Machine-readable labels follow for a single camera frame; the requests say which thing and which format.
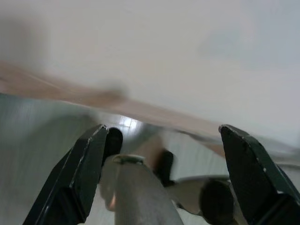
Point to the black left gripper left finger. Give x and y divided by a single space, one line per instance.
70 187

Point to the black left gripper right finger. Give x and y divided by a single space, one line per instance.
255 182

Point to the grey robot left leg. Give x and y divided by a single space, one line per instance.
140 199

